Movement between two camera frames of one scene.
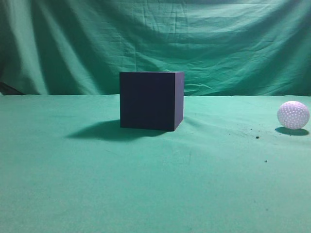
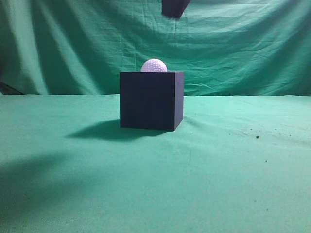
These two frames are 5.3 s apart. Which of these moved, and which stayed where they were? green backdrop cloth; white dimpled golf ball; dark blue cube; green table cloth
Moved: white dimpled golf ball
Stayed: dark blue cube; green backdrop cloth; green table cloth
